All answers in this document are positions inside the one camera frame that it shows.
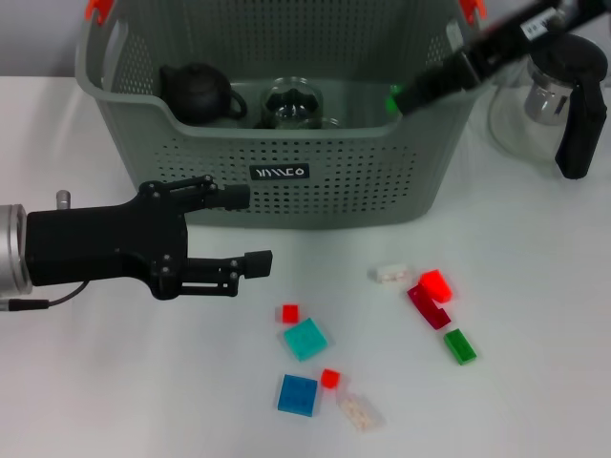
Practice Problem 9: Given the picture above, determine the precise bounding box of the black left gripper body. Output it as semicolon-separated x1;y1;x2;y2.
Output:
26;182;191;301

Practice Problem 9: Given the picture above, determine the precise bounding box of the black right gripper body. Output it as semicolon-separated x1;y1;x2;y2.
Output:
464;0;611;91

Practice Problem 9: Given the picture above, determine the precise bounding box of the green stepped brick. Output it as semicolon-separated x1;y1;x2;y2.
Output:
384;84;406;115

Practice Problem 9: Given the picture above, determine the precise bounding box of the small white brick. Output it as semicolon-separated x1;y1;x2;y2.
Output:
367;262;412;286

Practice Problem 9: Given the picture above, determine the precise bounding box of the bright red brick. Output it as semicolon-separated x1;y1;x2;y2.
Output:
418;269;453;304

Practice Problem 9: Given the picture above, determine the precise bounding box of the grey-green perforated storage bin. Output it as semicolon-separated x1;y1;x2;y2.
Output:
74;0;495;229

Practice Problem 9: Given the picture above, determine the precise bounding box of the dark clay teapot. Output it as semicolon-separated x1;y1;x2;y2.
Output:
159;60;248;126

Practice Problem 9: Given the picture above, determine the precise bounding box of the teal square brick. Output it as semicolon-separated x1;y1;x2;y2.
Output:
283;318;329;363

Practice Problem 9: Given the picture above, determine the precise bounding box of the blue four-stud brick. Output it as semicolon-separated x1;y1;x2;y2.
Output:
276;374;319;419

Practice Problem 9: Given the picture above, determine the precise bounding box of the long clear white brick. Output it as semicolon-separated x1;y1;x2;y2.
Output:
336;391;386;433

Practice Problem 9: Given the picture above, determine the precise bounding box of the dark red translucent brick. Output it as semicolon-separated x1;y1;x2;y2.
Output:
407;284;453;330

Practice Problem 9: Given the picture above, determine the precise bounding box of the green rectangular brick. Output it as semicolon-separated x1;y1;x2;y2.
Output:
442;328;478;366

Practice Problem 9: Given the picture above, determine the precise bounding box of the orange bin handle clip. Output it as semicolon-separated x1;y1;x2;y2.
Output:
458;0;487;24
84;0;115;24

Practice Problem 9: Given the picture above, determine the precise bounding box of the right arm cable with connector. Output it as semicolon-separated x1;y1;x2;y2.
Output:
543;7;569;33

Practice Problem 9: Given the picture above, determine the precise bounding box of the arm cable with connector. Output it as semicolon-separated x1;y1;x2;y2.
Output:
0;281;92;312
543;7;569;33

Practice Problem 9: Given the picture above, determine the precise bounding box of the left arm cable with connector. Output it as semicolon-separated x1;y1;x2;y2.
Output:
0;281;92;312

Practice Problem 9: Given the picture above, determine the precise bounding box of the glass pitcher with black handle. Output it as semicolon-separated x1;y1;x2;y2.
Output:
487;32;610;180

